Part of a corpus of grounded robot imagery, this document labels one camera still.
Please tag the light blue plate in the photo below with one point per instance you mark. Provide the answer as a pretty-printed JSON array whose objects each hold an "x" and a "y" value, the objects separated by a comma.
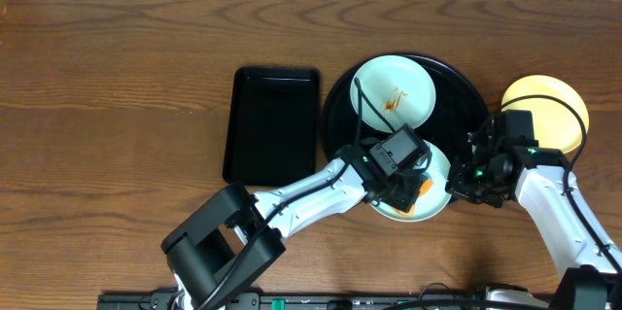
[
  {"x": 398, "y": 88},
  {"x": 434, "y": 200}
]

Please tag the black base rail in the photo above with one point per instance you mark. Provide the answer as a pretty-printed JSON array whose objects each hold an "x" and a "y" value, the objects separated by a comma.
[{"x": 256, "y": 301}]

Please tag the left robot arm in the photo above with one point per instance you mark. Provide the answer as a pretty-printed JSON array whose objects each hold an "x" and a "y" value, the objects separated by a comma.
[{"x": 230, "y": 240}]

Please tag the black round tray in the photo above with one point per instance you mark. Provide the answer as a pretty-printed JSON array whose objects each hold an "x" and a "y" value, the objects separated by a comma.
[{"x": 458, "y": 111}]

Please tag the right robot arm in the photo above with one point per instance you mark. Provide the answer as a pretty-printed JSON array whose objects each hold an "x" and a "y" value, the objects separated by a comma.
[{"x": 540, "y": 180}]

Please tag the green and yellow sponge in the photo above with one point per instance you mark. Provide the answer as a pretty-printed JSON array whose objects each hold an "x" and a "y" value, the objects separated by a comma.
[{"x": 424, "y": 188}]

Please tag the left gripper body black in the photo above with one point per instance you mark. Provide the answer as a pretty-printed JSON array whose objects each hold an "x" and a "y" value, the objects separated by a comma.
[{"x": 405, "y": 193}]

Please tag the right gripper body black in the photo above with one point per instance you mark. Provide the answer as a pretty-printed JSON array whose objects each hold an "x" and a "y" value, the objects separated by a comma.
[{"x": 463, "y": 189}]

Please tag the black rectangular tray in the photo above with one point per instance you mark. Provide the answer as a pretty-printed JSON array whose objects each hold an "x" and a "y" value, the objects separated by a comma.
[{"x": 272, "y": 128}]

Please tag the yellow plate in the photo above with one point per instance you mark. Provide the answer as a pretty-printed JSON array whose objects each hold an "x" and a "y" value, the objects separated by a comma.
[{"x": 554, "y": 125}]

